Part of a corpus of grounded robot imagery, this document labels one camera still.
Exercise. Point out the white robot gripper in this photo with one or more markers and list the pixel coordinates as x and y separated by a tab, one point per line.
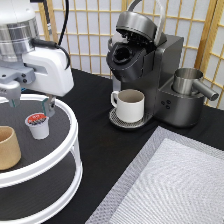
43	70

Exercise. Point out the red-lidded coffee pod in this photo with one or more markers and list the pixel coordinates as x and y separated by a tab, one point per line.
38	125

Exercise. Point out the grey pod coffee machine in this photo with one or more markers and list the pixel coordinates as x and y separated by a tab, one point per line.
142	57

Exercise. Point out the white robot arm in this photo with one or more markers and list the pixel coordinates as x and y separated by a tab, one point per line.
19	32

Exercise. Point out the white two-tier round shelf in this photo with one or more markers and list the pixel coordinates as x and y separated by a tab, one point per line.
50	170

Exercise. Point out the black table cloth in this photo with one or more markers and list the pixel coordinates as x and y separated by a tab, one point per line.
106	151

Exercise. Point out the wooden shoji folding screen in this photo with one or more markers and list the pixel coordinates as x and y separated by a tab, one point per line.
84	27

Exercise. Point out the white ceramic mug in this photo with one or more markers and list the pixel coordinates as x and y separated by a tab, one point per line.
128	104

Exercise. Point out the steel milk frother jug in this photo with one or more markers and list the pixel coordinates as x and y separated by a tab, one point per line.
188	80

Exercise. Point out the grey woven placemat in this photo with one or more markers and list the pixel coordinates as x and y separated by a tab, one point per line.
172	180

